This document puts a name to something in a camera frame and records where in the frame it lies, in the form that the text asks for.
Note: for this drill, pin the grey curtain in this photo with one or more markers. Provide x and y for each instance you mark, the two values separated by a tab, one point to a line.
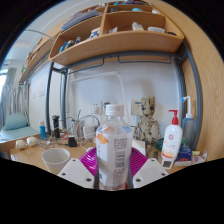
11	103

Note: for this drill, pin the long wooden wall shelf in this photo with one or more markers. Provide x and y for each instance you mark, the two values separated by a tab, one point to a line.
38	56

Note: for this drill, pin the small black box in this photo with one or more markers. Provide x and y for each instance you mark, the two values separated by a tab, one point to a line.
72	142

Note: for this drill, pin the small blue bottle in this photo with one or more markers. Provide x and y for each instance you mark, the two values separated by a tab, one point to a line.
42	131

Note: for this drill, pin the small blue box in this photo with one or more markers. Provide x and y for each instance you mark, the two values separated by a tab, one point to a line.
185	155

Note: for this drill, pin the small white cube clock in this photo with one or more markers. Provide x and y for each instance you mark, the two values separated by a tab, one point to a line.
166	164

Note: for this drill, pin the wooden wardrobe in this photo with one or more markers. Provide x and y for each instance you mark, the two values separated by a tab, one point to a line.
210	100

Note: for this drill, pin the white cup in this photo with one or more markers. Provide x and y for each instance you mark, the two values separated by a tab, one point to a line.
56	160

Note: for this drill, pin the white power adapter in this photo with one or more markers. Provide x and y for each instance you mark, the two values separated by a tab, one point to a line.
89	132

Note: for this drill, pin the small white round object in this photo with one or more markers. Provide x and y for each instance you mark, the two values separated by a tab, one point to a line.
32	141
20	144

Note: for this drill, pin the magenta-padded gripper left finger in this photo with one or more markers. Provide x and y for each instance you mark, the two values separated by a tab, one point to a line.
74	171

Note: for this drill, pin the bed with pale sheet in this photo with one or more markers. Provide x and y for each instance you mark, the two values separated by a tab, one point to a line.
16	134

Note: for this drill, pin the black electric shaver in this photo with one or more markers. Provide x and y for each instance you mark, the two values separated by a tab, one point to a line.
56	126

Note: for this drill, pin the blue spray bottle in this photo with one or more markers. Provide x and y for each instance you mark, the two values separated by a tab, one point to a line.
188	128

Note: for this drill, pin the grey metal frame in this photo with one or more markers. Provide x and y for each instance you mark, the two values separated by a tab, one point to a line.
181	83

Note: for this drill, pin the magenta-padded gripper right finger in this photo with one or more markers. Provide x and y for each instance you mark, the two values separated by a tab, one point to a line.
150	170

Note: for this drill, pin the wooden shelf unit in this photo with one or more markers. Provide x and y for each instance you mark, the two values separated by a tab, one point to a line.
126	45

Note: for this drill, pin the clear plastic water bottle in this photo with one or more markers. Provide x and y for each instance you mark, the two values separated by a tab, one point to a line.
113	150

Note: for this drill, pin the tree creature figurine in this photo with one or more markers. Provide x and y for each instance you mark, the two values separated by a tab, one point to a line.
148	126

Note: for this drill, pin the teal pillow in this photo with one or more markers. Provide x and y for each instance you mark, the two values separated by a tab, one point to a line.
16	121

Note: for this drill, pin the white red-pump lotion bottle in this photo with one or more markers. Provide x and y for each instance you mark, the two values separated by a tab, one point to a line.
172	140

